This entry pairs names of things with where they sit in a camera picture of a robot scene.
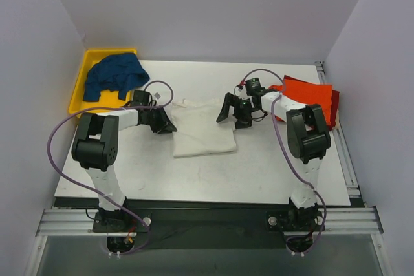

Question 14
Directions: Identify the white t-shirt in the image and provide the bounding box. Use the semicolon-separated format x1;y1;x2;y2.
171;99;237;158

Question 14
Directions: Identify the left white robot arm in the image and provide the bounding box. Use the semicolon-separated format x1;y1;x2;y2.
71;90;177;232

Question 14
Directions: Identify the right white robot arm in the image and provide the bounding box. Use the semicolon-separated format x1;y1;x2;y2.
216;90;331;229

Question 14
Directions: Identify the yellow plastic bin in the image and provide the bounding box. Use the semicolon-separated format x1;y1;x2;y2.
68;48;137;114

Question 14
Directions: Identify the blue t-shirt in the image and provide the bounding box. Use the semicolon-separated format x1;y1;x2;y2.
83;52;150;102

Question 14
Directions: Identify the folded orange t-shirt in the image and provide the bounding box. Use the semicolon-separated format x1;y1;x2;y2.
283;76;334;128

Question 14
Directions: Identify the folded dark red t-shirt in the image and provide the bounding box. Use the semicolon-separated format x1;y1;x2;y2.
329;90;340;131

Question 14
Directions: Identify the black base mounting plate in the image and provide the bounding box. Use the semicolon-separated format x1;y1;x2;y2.
40;198;378;256

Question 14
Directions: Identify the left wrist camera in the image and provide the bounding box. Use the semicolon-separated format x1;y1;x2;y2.
153;92;161;100

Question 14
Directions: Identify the aluminium frame rail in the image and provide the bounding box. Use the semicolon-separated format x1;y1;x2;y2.
36;207;384;237

